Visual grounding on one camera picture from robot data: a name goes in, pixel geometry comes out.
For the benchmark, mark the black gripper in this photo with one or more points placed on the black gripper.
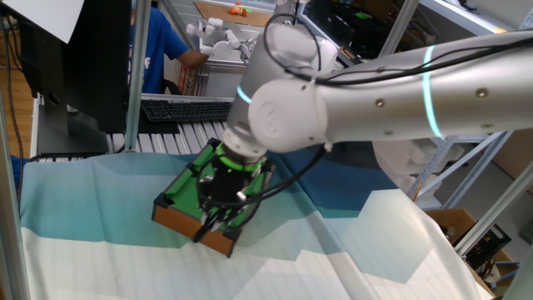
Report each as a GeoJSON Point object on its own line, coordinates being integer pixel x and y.
{"type": "Point", "coordinates": [227, 185]}

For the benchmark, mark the blue white patterned cloth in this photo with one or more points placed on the blue white patterned cloth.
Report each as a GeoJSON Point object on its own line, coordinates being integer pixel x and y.
{"type": "Point", "coordinates": [125, 258]}

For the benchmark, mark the black keyboard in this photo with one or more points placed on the black keyboard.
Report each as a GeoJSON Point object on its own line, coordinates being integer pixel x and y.
{"type": "Point", "coordinates": [187, 110]}

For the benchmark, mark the person in blue shirt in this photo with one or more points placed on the person in blue shirt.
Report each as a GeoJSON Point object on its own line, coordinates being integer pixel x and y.
{"type": "Point", "coordinates": [156, 54]}

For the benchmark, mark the white foam block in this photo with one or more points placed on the white foam block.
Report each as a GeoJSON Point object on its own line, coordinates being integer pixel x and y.
{"type": "Point", "coordinates": [399, 162]}

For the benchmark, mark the black electronic device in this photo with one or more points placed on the black electronic device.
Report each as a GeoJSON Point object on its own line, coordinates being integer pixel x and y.
{"type": "Point", "coordinates": [487, 248]}

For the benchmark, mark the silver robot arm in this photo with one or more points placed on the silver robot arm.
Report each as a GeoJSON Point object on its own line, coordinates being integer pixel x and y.
{"type": "Point", "coordinates": [416, 100]}

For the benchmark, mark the white paper sheet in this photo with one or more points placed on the white paper sheet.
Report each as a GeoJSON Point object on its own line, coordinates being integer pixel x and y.
{"type": "Point", "coordinates": [46, 16]}

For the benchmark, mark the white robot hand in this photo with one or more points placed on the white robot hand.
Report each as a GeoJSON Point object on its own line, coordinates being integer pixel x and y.
{"type": "Point", "coordinates": [220, 46]}

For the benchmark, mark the mini green pool table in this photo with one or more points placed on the mini green pool table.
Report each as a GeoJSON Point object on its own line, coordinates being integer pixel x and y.
{"type": "Point", "coordinates": [183, 196]}

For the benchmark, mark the aluminium frame post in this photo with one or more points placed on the aluminium frame post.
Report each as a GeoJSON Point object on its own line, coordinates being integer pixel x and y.
{"type": "Point", "coordinates": [139, 75]}
{"type": "Point", "coordinates": [10, 229]}
{"type": "Point", "coordinates": [399, 27]}
{"type": "Point", "coordinates": [495, 208]}

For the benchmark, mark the orange toy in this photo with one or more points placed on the orange toy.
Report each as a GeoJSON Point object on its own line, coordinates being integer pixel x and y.
{"type": "Point", "coordinates": [238, 9]}

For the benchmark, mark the black desk mat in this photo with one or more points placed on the black desk mat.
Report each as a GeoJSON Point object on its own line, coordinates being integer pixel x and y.
{"type": "Point", "coordinates": [158, 127]}

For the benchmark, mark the black computer monitor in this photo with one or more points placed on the black computer monitor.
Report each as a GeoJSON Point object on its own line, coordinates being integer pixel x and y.
{"type": "Point", "coordinates": [96, 62]}

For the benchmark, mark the brown cardboard box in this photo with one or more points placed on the brown cardboard box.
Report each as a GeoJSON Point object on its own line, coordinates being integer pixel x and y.
{"type": "Point", "coordinates": [449, 221]}

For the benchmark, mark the tan cardboard sheet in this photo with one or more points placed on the tan cardboard sheet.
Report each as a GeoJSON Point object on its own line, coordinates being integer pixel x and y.
{"type": "Point", "coordinates": [216, 14]}

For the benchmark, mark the grey metal shelf rack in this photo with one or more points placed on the grey metal shelf rack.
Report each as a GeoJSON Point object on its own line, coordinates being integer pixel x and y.
{"type": "Point", "coordinates": [458, 16]}

